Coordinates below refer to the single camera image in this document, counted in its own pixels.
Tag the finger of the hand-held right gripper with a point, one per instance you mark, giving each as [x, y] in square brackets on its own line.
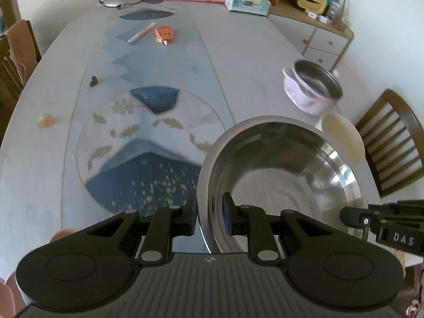
[352, 217]

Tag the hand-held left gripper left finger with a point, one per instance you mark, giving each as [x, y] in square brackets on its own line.
[191, 217]

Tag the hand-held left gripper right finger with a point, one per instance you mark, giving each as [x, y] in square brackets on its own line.
[227, 215]

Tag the stainless steel bowl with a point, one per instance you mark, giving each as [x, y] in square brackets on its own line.
[281, 159]

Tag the cream bowl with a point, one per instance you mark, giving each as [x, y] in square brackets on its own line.
[341, 135]

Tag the pink bear-shaped plate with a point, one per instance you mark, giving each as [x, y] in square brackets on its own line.
[63, 234]

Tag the pink printed clothing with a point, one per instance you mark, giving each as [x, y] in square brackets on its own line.
[418, 291]

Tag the dark wooden slatted chair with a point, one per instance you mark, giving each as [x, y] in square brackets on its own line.
[391, 97]

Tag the small dark scrap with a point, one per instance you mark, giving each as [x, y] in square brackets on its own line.
[93, 80]

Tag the yellow peel scrap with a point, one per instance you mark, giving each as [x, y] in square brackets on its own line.
[46, 121]

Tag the white drawer cabinet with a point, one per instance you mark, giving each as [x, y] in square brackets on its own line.
[318, 44]

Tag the pink pen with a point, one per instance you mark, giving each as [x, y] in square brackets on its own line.
[140, 33]

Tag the pink chair cover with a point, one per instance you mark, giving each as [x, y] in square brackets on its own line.
[23, 49]

